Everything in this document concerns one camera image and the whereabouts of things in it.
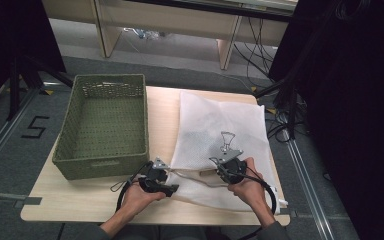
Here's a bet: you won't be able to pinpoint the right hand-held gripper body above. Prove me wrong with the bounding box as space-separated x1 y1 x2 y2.
209 148 248 186

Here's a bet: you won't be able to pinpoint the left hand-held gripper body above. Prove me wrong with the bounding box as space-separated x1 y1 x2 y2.
137 156 171 195

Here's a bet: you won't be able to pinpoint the white mesh laundry bag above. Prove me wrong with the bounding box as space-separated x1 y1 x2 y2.
164 90 289 215

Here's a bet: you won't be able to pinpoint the green woven basket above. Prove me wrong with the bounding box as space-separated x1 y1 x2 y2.
51 73 150 181

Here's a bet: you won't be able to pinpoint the person's left hand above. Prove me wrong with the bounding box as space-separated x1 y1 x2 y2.
121 181 168 218

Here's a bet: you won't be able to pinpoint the person's right hand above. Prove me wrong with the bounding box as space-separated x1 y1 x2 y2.
226 156 268 210

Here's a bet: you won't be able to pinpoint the black metal stand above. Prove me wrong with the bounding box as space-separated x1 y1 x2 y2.
254 59 310 141

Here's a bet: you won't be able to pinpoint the black curtain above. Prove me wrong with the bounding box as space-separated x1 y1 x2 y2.
0 0 66 113
268 0 384 240

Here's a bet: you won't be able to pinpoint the grey floor strip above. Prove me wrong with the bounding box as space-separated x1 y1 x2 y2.
0 189 43 210

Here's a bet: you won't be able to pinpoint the clear plastic clutter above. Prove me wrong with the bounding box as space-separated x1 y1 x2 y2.
123 27 167 40

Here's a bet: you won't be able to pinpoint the light wooden desk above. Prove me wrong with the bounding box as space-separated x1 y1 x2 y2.
39 0 298 71

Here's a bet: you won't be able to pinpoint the black tripod stand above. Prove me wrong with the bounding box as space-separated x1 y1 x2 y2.
5 54 77 122

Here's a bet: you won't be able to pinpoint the left hand-held gripper black cable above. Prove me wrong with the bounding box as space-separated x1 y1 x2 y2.
114 161 155 213

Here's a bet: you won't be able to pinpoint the hand-held gripper black cable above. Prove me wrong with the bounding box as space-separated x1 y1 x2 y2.
238 172 278 240
114 161 155 213

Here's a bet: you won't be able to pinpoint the thin black strap loop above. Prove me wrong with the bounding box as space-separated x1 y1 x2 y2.
109 181 128 194

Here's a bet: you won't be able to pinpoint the right hand-held gripper black cable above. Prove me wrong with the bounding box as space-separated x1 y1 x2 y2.
238 172 278 240

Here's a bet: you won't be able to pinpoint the black floor cables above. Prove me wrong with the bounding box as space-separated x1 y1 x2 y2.
259 99 312 145

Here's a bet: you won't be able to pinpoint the metal floor rail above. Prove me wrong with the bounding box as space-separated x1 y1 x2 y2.
0 86 42 182
279 113 336 240

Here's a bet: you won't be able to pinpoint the black hanging desk cables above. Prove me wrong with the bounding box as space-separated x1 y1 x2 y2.
233 16 282 88

